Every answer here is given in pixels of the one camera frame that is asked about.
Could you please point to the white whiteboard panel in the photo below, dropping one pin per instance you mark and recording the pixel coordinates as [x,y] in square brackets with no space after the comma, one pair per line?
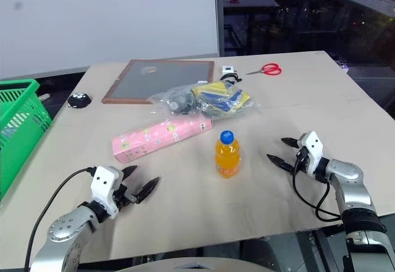
[108,19]

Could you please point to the orange juice bottle blue cap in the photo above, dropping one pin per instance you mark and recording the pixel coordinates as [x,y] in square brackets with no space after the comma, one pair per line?
[227,155]

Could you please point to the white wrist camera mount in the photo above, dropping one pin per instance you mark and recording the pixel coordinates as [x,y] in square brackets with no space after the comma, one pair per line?
[105,185]
[312,148]

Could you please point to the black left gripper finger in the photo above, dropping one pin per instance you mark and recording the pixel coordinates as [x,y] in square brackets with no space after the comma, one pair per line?
[129,171]
[148,189]

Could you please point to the pink printed long box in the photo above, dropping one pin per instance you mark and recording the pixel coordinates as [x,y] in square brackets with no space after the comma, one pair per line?
[160,137]

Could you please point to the silver robot torso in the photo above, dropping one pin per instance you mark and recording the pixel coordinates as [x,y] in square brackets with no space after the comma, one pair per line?
[197,265]

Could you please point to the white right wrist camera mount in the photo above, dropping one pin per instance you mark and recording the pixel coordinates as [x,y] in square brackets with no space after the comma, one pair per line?
[312,148]

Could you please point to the clear bag with yellow-blue items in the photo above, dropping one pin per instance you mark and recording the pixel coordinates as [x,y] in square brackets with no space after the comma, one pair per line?
[203,99]

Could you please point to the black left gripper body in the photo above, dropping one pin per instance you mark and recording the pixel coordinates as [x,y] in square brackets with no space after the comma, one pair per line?
[123,193]

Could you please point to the small white box device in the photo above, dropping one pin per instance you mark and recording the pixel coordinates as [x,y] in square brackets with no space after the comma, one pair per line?
[228,68]

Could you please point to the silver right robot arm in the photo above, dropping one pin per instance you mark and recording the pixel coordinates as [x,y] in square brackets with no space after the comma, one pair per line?
[355,192]

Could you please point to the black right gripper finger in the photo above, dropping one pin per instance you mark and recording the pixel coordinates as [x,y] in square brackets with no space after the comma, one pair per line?
[289,142]
[279,162]

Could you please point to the wood-framed dark board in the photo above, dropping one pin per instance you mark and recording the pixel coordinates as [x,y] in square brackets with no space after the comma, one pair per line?
[160,80]

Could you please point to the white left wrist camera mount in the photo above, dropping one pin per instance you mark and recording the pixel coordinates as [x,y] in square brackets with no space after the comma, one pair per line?
[105,185]

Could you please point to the small black round device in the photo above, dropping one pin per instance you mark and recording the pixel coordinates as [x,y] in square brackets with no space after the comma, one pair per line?
[79,100]

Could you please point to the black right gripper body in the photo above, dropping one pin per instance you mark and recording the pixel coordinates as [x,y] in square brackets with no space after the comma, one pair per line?
[302,158]

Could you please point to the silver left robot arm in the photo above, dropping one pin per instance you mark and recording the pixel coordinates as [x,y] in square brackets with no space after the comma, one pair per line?
[66,227]

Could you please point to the green plastic basket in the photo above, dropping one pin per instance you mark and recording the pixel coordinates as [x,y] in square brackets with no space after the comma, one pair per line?
[18,130]

